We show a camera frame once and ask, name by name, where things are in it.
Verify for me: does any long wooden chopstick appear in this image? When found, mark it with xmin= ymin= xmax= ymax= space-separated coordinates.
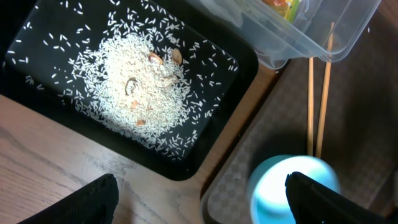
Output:
xmin=315 ymin=21 xmax=336 ymax=159

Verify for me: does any pile of cooked rice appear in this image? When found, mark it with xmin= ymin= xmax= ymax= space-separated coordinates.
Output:
xmin=2 ymin=0 xmax=239 ymax=162

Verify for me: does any black plastic tray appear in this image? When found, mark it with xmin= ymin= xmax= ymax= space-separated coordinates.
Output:
xmin=1 ymin=0 xmax=259 ymax=181

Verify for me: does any short wooden chopstick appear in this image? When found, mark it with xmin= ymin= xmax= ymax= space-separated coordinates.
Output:
xmin=307 ymin=58 xmax=314 ymax=156

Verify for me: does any clear plastic bin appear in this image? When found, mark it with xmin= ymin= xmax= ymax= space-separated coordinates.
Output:
xmin=189 ymin=0 xmax=381 ymax=70

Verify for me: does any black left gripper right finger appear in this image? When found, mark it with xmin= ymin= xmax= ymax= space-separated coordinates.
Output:
xmin=285 ymin=172 xmax=392 ymax=224

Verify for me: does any light blue rice bowl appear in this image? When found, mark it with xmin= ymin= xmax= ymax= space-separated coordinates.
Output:
xmin=247 ymin=155 xmax=340 ymax=224

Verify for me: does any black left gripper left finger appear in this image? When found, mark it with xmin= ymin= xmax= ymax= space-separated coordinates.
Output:
xmin=19 ymin=174 xmax=119 ymax=224

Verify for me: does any dark brown serving tray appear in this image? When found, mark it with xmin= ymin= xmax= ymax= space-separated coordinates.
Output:
xmin=201 ymin=13 xmax=397 ymax=223

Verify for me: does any yellow snack wrapper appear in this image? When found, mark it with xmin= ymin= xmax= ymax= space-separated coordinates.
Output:
xmin=262 ymin=0 xmax=300 ymax=23

